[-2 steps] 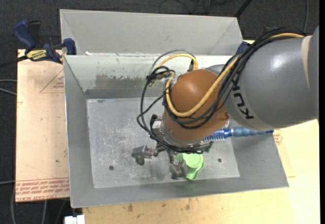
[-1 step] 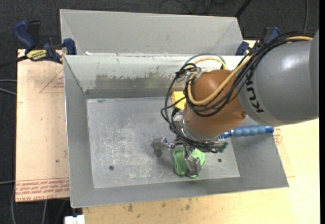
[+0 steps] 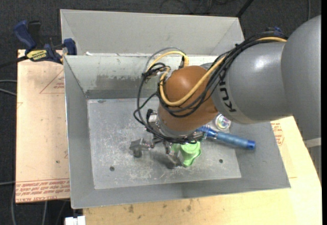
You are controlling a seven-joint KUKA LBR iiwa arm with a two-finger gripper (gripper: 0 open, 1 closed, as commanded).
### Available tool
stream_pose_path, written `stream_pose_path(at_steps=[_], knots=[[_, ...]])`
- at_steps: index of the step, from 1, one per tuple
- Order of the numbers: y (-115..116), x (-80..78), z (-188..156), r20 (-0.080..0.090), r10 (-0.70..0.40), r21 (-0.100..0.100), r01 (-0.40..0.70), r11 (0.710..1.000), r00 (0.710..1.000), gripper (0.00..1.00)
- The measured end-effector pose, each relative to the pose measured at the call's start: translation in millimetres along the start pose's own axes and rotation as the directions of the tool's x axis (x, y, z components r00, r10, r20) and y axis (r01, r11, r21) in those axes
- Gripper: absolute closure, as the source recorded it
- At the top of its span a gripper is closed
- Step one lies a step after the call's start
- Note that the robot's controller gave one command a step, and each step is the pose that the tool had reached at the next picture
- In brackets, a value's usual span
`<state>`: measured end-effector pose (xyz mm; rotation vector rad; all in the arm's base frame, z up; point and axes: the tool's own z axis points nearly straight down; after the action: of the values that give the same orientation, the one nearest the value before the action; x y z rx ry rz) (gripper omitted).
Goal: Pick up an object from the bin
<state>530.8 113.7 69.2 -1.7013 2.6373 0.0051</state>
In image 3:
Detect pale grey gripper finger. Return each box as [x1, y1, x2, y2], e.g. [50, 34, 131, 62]
[129, 138, 154, 153]
[167, 152, 183, 169]

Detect light green plastic object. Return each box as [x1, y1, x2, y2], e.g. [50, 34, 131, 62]
[178, 140, 203, 168]

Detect grey metal bin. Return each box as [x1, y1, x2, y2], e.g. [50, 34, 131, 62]
[60, 9, 291, 210]

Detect clear glass thing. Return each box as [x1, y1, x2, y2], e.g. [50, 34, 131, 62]
[215, 113, 232, 131]

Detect brown cardboard board red print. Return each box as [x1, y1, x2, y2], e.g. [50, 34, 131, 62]
[15, 49, 298, 204]

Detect black cylinder on white bracket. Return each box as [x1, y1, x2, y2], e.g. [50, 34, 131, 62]
[146, 108, 158, 132]

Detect blue handled tool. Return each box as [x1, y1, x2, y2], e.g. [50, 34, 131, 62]
[196, 125, 256, 151]

